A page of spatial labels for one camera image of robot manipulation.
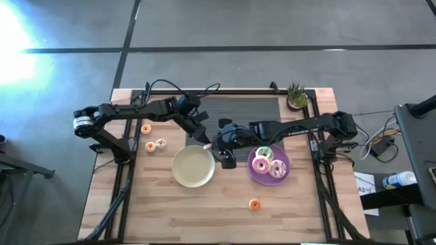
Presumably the large green frosted donut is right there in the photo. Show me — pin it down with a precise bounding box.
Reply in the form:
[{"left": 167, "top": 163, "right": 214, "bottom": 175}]
[{"left": 255, "top": 146, "right": 275, "bottom": 161}]

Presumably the white and blue bottle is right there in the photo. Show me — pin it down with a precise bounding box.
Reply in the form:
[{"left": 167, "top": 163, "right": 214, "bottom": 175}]
[{"left": 382, "top": 170, "right": 418, "bottom": 191}]

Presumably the black pole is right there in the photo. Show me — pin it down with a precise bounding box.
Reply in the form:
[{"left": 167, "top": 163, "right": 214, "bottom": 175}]
[{"left": 408, "top": 94, "right": 436, "bottom": 117}]

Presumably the large pink frosted donut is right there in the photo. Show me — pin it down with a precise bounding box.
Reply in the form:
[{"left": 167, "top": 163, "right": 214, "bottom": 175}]
[{"left": 251, "top": 156, "right": 271, "bottom": 175}]

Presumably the black cable bundle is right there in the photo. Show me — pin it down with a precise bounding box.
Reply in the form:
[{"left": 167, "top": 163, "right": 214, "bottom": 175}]
[
  {"left": 315, "top": 163, "right": 367, "bottom": 241},
  {"left": 84, "top": 163, "right": 136, "bottom": 241}
]

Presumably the dark grey woven mat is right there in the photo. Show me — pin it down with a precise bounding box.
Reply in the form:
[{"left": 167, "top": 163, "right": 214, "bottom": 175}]
[{"left": 185, "top": 97, "right": 284, "bottom": 163}]

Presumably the pale yellow plate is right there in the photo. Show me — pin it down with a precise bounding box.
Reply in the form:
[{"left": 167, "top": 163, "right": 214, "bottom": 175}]
[{"left": 171, "top": 144, "right": 216, "bottom": 189}]

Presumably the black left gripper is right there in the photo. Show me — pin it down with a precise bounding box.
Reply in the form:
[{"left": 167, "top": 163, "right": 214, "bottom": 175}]
[{"left": 183, "top": 110, "right": 213, "bottom": 144}]

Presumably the black power brick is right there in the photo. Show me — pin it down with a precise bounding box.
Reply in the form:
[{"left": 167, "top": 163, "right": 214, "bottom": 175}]
[{"left": 370, "top": 135, "right": 396, "bottom": 156}]

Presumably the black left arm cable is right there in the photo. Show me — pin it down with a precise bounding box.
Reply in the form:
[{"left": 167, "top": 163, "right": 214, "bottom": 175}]
[{"left": 138, "top": 78, "right": 221, "bottom": 110}]

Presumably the white paper sheet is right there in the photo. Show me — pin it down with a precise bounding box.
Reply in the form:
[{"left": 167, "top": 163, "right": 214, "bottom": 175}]
[{"left": 353, "top": 171, "right": 379, "bottom": 217}]

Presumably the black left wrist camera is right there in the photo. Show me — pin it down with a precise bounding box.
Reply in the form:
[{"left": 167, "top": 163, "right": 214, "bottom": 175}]
[{"left": 176, "top": 94, "right": 202, "bottom": 115}]

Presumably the dark grey panel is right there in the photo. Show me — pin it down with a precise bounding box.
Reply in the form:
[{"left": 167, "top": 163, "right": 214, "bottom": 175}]
[{"left": 394, "top": 101, "right": 436, "bottom": 209}]

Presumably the grey metal stand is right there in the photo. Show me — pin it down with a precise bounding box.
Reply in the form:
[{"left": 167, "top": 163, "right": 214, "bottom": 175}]
[{"left": 0, "top": 134, "right": 55, "bottom": 245}]

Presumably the black bar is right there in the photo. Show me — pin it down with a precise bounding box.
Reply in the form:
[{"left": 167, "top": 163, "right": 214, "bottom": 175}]
[{"left": 360, "top": 183, "right": 424, "bottom": 210}]

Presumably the yellow floor cable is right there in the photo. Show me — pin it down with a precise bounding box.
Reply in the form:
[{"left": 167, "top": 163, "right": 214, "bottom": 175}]
[{"left": 369, "top": 127, "right": 403, "bottom": 146}]

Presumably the white floor cable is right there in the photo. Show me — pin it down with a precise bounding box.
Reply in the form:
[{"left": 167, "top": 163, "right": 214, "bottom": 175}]
[{"left": 358, "top": 133, "right": 379, "bottom": 161}]

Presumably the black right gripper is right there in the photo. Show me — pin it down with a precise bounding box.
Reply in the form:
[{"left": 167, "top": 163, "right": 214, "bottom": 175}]
[{"left": 210, "top": 118, "right": 241, "bottom": 170}]

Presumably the black aluminium table frame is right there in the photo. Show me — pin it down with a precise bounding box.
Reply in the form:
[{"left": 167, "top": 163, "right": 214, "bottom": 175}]
[{"left": 104, "top": 88, "right": 367, "bottom": 243}]

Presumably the succulent in dark pot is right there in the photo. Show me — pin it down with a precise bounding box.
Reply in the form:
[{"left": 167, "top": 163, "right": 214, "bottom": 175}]
[{"left": 285, "top": 81, "right": 310, "bottom": 112}]

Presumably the purple plate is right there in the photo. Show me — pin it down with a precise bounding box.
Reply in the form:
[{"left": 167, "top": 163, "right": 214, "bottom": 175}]
[{"left": 247, "top": 144, "right": 292, "bottom": 186}]

